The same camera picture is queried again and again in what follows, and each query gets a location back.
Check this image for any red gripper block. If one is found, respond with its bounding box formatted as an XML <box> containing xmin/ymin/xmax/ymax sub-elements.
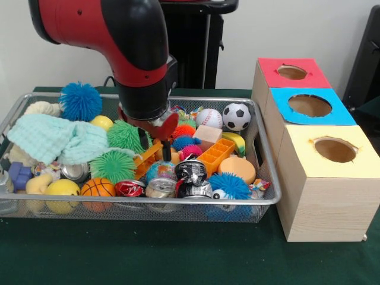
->
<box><xmin>118</xmin><ymin>107</ymin><xmax>179</xmax><ymax>162</ymax></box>

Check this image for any yellow toy banana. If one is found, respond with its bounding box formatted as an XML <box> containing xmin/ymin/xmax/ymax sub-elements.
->
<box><xmin>223</xmin><ymin>131</ymin><xmax>246</xmax><ymax>157</ymax></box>

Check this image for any white baseball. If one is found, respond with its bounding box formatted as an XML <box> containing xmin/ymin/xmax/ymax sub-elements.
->
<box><xmin>195</xmin><ymin>108</ymin><xmax>224</xmax><ymax>130</ymax></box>

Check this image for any small yellow rubber duck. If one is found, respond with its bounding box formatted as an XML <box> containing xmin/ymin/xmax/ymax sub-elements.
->
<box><xmin>25</xmin><ymin>172</ymin><xmax>55</xmax><ymax>197</ymax></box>

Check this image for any black upright panel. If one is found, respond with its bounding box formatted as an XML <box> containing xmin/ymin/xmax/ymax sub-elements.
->
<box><xmin>344</xmin><ymin>5</ymin><xmax>380</xmax><ymax>110</ymax></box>

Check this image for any pale blue waffle cloth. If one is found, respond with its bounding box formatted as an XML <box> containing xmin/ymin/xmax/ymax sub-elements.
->
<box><xmin>7</xmin><ymin>113</ymin><xmax>135</xmax><ymax>166</ymax></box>

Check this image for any plain wooden cube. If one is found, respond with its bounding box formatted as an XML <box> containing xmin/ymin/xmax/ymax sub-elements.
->
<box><xmin>193</xmin><ymin>125</ymin><xmax>223</xmax><ymax>145</ymax></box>

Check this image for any small blue globe ball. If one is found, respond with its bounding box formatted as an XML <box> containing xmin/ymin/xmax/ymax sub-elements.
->
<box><xmin>145</xmin><ymin>161</ymin><xmax>177</xmax><ymax>183</ymax></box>

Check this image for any small orange basketball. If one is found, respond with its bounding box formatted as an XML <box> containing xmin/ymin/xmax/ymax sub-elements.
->
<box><xmin>80</xmin><ymin>177</ymin><xmax>116</xmax><ymax>213</ymax></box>

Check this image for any silver drink can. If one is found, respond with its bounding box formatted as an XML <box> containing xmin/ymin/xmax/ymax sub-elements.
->
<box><xmin>145</xmin><ymin>178</ymin><xmax>178</xmax><ymax>199</ymax></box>

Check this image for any long orange toy brick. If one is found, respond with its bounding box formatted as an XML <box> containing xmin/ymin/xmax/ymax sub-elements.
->
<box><xmin>197</xmin><ymin>138</ymin><xmax>237</xmax><ymax>178</ymax></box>

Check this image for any wooden box with three holes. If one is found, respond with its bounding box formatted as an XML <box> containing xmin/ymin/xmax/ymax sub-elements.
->
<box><xmin>251</xmin><ymin>58</ymin><xmax>380</xmax><ymax>242</ymax></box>

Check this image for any black drink can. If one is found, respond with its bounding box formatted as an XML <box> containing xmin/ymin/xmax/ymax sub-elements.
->
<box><xmin>174</xmin><ymin>159</ymin><xmax>208</xmax><ymax>186</ymax></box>

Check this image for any large green spiky ball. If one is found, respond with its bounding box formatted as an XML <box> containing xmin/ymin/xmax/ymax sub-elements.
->
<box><xmin>107</xmin><ymin>120</ymin><xmax>145</xmax><ymax>154</ymax></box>

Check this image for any dark green table cloth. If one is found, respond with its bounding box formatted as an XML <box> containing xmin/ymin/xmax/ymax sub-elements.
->
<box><xmin>0</xmin><ymin>86</ymin><xmax>380</xmax><ymax>285</ymax></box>

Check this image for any small pink spiky ball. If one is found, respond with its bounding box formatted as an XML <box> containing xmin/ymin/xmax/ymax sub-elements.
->
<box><xmin>179</xmin><ymin>144</ymin><xmax>204</xmax><ymax>161</ymax></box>

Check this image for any shallow clear mesh bin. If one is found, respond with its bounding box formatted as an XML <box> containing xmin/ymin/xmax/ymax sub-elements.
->
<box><xmin>0</xmin><ymin>92</ymin><xmax>282</xmax><ymax>223</ymax></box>

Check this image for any blue spiky ball with eyes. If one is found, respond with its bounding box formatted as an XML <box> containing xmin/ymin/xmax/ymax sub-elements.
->
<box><xmin>205</xmin><ymin>172</ymin><xmax>253</xmax><ymax>221</ymax></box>

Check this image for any light green spiky ball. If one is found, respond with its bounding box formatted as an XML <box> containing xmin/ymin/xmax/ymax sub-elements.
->
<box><xmin>89</xmin><ymin>149</ymin><xmax>138</xmax><ymax>185</ymax></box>

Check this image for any orange toy brick with studs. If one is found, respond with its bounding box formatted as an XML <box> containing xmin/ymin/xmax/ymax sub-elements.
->
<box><xmin>133</xmin><ymin>140</ymin><xmax>164</xmax><ymax>179</ymax></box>

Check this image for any small soccer ball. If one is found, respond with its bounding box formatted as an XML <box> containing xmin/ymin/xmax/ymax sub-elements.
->
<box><xmin>222</xmin><ymin>103</ymin><xmax>252</xmax><ymax>132</ymax></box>

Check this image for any cream yellow knitted cloth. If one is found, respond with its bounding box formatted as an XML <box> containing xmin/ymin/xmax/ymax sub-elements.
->
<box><xmin>5</xmin><ymin>100</ymin><xmax>62</xmax><ymax>167</ymax></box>

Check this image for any crushed shiny silver can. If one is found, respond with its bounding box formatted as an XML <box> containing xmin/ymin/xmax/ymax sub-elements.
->
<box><xmin>61</xmin><ymin>162</ymin><xmax>90</xmax><ymax>182</ymax></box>

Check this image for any plain blue spiky ball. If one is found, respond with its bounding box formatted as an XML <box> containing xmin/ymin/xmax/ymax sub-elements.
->
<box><xmin>59</xmin><ymin>81</ymin><xmax>103</xmax><ymax>122</ymax></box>

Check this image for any yellow smiley ball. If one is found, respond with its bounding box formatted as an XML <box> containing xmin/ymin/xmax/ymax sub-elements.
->
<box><xmin>45</xmin><ymin>179</ymin><xmax>81</xmax><ymax>215</ymax></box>

